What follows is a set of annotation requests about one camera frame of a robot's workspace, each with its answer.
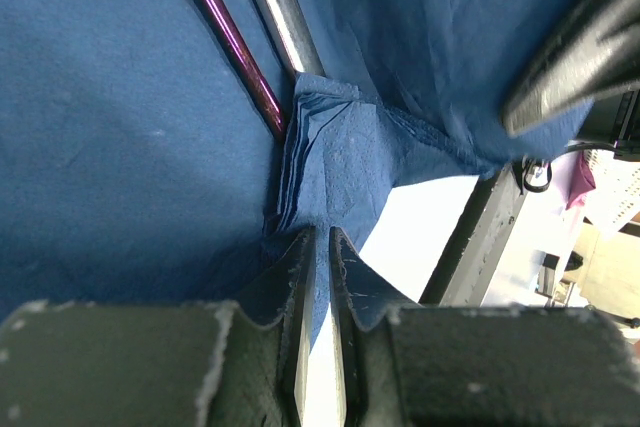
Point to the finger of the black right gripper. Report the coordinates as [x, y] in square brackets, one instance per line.
[591, 54]

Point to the silver table knife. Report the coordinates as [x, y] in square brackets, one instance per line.
[291, 36]

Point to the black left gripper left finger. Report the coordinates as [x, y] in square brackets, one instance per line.
[259, 362]

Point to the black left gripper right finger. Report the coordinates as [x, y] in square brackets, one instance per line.
[363, 307]

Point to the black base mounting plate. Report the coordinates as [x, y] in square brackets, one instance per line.
[471, 256]

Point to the purple metal spoon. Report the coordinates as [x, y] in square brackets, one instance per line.
[221, 23]

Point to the dark blue paper napkin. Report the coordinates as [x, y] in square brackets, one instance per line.
[135, 167]

